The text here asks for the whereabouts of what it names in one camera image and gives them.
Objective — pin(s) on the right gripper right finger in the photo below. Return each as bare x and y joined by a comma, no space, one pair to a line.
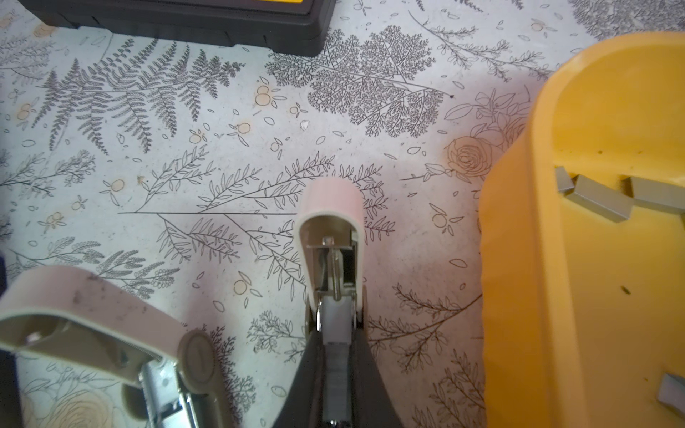
371,404

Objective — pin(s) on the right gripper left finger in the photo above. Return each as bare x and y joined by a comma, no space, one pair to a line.
303,404

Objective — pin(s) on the yellow plastic tray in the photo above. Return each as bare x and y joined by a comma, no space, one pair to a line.
615,110

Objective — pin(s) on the staple strips in tray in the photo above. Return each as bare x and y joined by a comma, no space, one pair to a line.
599,198

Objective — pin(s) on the black tool case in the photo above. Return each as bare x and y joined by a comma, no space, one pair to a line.
285,27

